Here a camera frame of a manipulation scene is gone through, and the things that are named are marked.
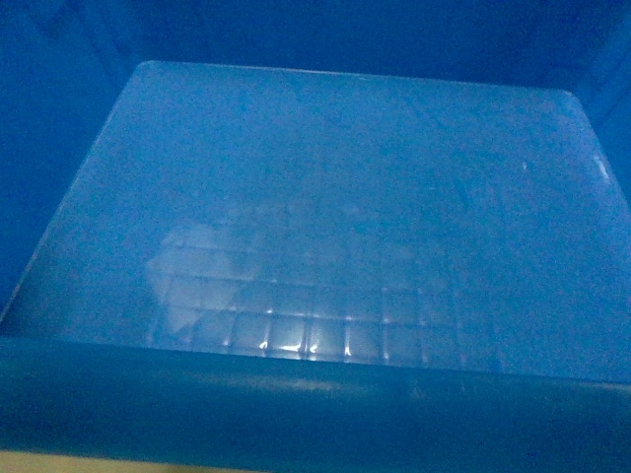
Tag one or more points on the large blue plastic crate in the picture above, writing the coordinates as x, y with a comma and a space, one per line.
317, 236

